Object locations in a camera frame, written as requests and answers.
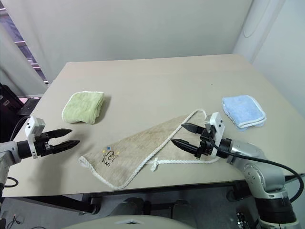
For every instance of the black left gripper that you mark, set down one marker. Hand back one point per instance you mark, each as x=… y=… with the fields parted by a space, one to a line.
x=43 y=145

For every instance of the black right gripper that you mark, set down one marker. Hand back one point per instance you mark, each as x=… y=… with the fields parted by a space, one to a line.
x=206 y=145

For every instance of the beige towel with white trim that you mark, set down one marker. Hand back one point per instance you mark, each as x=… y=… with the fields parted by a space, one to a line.
x=143 y=145

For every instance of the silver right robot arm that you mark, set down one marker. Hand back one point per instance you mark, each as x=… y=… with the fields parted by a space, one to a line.
x=262 y=171

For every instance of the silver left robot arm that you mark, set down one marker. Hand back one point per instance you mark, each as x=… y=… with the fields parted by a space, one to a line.
x=9 y=152

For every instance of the folded green towel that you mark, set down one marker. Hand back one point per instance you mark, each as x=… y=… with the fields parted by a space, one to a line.
x=82 y=108

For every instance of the folded blue towel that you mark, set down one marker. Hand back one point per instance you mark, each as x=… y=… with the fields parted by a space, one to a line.
x=243 y=109

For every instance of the black equipment case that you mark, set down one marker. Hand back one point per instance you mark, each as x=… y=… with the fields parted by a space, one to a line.
x=12 y=100

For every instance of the grey robot torso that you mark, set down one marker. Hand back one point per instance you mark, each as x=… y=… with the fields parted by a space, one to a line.
x=119 y=223

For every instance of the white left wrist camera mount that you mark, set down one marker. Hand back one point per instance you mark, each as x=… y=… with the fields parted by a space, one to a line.
x=35 y=124

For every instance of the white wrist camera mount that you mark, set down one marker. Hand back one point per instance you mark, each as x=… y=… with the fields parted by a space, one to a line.
x=35 y=124
x=218 y=121

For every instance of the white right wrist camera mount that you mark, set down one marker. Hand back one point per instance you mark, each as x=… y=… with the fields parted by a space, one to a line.
x=218 y=121

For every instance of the black table frame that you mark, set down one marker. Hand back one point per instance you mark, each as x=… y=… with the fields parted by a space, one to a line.
x=71 y=202

